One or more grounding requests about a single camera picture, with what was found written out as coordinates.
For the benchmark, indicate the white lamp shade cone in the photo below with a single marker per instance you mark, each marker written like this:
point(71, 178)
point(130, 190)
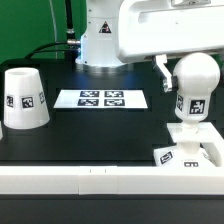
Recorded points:
point(24, 99)

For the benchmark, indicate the white front fence bar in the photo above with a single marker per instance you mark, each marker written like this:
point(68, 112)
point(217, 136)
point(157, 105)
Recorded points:
point(93, 180)

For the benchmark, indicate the white lamp bulb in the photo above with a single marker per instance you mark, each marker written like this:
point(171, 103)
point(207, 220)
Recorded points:
point(198, 75)

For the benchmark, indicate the white lamp base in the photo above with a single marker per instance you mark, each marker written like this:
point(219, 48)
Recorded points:
point(195, 146)

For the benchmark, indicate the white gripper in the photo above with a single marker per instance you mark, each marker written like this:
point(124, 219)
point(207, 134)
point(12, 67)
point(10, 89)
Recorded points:
point(172, 28)

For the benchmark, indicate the white marker sheet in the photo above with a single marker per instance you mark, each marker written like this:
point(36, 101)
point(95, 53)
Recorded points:
point(101, 99)

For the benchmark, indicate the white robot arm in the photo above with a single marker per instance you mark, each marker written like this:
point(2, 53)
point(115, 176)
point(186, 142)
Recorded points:
point(98, 52)

